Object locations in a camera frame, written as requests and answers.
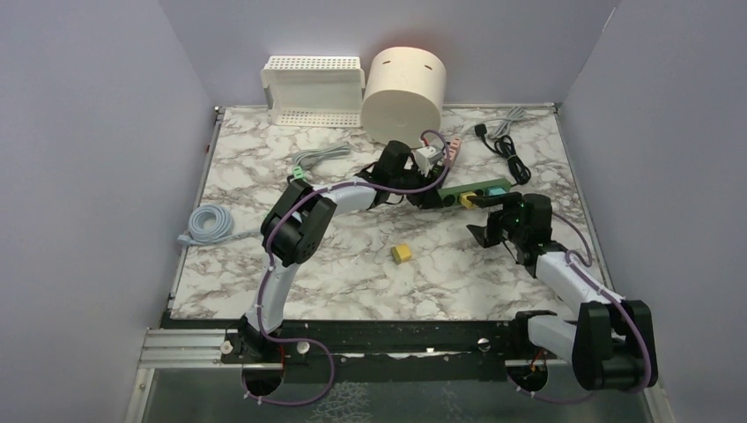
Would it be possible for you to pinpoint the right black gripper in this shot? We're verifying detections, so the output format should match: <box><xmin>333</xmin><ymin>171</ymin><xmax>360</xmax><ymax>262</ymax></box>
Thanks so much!
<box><xmin>467</xmin><ymin>192</ymin><xmax>528</xmax><ymax>248</ymax></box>

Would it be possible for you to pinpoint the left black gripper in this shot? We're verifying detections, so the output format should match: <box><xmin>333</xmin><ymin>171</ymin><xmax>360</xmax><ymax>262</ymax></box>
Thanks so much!
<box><xmin>388</xmin><ymin>160</ymin><xmax>442</xmax><ymax>208</ymax></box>

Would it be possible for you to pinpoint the green power strip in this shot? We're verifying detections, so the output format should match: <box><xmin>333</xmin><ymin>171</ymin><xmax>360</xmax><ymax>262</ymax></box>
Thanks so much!
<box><xmin>437</xmin><ymin>178</ymin><xmax>512</xmax><ymax>208</ymax></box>

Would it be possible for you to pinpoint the yellow USB plug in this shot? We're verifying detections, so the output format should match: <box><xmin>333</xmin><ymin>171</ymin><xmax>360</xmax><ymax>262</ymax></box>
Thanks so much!
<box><xmin>390</xmin><ymin>243</ymin><xmax>412</xmax><ymax>264</ymax></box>
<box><xmin>458</xmin><ymin>191</ymin><xmax>477</xmax><ymax>209</ymax></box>

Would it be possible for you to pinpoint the teal USB plug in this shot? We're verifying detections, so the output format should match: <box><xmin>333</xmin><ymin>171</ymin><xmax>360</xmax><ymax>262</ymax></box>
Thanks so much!
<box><xmin>484</xmin><ymin>187</ymin><xmax>507</xmax><ymax>198</ymax></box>

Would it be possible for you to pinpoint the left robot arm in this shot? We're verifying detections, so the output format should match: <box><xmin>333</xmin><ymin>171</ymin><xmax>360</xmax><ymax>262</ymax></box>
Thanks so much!
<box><xmin>231</xmin><ymin>138</ymin><xmax>455</xmax><ymax>362</ymax></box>

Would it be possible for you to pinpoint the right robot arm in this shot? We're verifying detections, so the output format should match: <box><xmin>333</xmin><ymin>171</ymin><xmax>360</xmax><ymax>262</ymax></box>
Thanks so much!
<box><xmin>460</xmin><ymin>192</ymin><xmax>658</xmax><ymax>392</ymax></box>

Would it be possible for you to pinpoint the green plug on strip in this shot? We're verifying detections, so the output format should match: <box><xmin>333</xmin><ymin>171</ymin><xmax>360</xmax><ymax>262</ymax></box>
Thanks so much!
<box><xmin>292</xmin><ymin>166</ymin><xmax>306</xmax><ymax>181</ymax></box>

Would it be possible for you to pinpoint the cream cylindrical container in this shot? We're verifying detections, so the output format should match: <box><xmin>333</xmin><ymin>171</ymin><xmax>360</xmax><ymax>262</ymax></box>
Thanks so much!
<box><xmin>360</xmin><ymin>47</ymin><xmax>447</xmax><ymax>148</ymax></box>

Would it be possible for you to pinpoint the white perforated basket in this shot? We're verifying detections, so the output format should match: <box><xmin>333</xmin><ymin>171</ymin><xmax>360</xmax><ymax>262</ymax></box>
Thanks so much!
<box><xmin>261</xmin><ymin>56</ymin><xmax>366</xmax><ymax>128</ymax></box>

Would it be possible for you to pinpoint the black power cable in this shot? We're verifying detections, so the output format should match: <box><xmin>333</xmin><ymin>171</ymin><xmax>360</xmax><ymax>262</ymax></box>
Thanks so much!
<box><xmin>475</xmin><ymin>124</ymin><xmax>532</xmax><ymax>186</ymax></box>

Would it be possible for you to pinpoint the grey coiled cable left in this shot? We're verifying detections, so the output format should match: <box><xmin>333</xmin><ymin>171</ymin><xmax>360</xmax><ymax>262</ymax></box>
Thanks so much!
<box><xmin>292</xmin><ymin>143</ymin><xmax>352</xmax><ymax>174</ymax></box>

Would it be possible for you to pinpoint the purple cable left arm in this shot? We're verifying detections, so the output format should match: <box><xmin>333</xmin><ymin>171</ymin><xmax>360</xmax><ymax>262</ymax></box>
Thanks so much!
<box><xmin>240</xmin><ymin>129</ymin><xmax>454</xmax><ymax>408</ymax></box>

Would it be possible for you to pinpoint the grey cable right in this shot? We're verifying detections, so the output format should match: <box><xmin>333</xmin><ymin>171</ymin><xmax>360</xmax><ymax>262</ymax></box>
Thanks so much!
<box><xmin>463</xmin><ymin>107</ymin><xmax>529</xmax><ymax>141</ymax></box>

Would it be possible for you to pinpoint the light blue coiled cable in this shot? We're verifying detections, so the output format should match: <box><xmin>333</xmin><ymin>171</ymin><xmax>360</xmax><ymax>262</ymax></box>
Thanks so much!
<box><xmin>177</xmin><ymin>204</ymin><xmax>261</xmax><ymax>247</ymax></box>

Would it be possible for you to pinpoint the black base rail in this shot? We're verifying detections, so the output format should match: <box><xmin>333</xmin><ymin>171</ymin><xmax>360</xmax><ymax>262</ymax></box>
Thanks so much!
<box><xmin>160</xmin><ymin>315</ymin><xmax>556</xmax><ymax>384</ymax></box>

